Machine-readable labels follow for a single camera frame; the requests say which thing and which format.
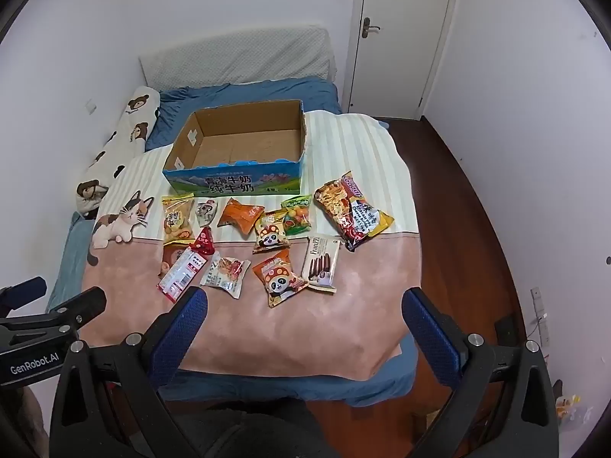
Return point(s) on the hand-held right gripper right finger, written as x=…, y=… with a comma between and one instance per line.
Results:
x=429, y=334

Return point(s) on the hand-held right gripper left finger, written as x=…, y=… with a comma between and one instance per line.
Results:
x=184, y=329

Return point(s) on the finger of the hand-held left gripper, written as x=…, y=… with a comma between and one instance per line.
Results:
x=26, y=293
x=83, y=305

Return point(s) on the red and white strip packet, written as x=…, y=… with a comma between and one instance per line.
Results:
x=181, y=274

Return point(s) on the oat biscuit packet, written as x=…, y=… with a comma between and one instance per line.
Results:
x=224, y=272

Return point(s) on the panda print snack packet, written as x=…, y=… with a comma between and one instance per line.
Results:
x=279, y=279
x=270, y=236

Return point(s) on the yellow egg pastry packet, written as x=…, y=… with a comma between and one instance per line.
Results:
x=177, y=219

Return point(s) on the orange snack packet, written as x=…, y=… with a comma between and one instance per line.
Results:
x=238, y=215

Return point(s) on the chocolate wafer stick packet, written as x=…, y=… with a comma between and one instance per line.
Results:
x=322, y=262

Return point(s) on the instant noodle packet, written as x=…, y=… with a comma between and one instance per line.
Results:
x=353, y=210

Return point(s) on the cardboard box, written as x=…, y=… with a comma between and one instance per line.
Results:
x=238, y=148

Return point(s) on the person's left forearm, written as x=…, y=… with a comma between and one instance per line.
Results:
x=33, y=415

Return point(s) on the brown snack packet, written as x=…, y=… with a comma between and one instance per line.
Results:
x=168, y=257

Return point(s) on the red triangular snack packet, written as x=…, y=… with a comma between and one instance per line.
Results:
x=204, y=241

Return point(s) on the small grey snack packet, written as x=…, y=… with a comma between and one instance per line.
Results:
x=206, y=212

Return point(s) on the colourful packets on floor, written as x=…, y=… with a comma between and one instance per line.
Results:
x=570, y=403

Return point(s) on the green candy packet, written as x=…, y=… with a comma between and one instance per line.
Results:
x=297, y=217

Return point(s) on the bear print long pillow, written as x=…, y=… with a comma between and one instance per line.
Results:
x=124, y=133

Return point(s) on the grey headboard cushion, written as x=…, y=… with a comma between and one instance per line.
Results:
x=238, y=57

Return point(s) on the white door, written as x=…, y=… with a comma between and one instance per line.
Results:
x=405, y=33

